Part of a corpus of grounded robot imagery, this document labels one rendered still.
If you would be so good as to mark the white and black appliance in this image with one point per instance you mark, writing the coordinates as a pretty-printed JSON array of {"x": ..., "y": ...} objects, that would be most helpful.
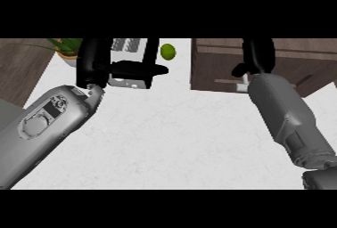
[{"x": 127, "y": 44}]

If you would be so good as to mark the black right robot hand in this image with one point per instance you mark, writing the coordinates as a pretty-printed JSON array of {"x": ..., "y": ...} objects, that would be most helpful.
[{"x": 258, "y": 56}]

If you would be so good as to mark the brown wooden drawer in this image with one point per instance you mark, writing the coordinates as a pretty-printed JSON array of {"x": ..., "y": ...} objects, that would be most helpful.
[{"x": 210, "y": 74}]

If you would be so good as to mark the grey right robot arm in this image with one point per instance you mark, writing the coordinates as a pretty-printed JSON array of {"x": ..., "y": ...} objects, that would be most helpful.
[{"x": 285, "y": 118}]

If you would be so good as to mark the brown wooden cabinet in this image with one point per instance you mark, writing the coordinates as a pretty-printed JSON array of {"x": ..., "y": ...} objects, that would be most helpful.
[{"x": 306, "y": 47}]

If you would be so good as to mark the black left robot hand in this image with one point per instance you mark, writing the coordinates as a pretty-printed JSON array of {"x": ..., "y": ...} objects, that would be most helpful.
[{"x": 93, "y": 65}]

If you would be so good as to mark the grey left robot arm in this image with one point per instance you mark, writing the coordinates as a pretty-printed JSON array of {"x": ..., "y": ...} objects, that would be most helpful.
[{"x": 43, "y": 133}]

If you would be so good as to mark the green can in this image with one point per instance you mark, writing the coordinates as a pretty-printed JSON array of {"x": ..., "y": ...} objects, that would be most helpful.
[{"x": 167, "y": 51}]

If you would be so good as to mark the potted green plant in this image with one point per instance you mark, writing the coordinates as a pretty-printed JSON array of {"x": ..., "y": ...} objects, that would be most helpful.
[{"x": 69, "y": 47}]

